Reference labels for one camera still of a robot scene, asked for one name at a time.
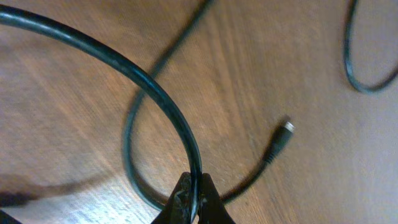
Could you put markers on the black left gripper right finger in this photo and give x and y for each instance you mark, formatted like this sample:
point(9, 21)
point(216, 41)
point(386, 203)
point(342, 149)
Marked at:
point(211, 209)

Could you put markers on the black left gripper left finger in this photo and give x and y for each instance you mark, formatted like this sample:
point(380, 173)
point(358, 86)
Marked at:
point(177, 208)

